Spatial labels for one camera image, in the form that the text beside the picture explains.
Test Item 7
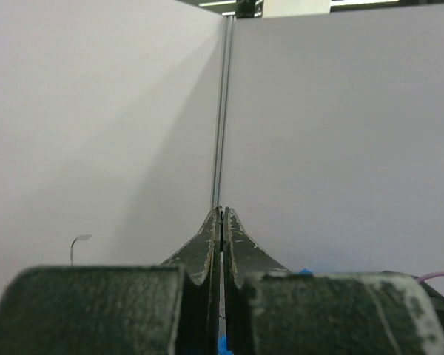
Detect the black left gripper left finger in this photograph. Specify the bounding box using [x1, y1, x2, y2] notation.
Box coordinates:
[0, 208, 222, 354]

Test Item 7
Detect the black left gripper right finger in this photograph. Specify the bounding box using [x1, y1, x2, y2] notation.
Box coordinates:
[222, 208, 444, 354]

